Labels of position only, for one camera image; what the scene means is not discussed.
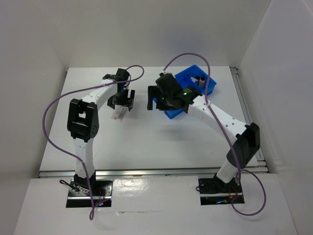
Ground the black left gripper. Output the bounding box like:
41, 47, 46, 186
107, 87, 134, 110

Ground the clear false eyelash case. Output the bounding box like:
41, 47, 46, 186
111, 106, 128, 122

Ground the beige foundation bottle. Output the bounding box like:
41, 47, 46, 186
198, 74, 205, 89

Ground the clear tube black cap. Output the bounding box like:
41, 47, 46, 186
187, 74, 200, 85

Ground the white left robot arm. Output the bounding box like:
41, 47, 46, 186
67, 69, 135, 195

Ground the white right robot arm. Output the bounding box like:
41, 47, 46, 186
147, 73, 260, 192

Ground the blue compartment tray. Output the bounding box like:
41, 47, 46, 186
147, 65, 217, 119

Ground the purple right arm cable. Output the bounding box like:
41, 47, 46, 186
163, 52, 267, 216

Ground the aluminium side rail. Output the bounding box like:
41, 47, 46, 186
229, 67, 269, 173

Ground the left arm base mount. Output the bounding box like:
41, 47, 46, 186
59, 179, 113, 208

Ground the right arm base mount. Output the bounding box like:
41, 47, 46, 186
196, 176, 245, 206

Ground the aluminium front rail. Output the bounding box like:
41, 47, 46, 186
38, 166, 267, 179

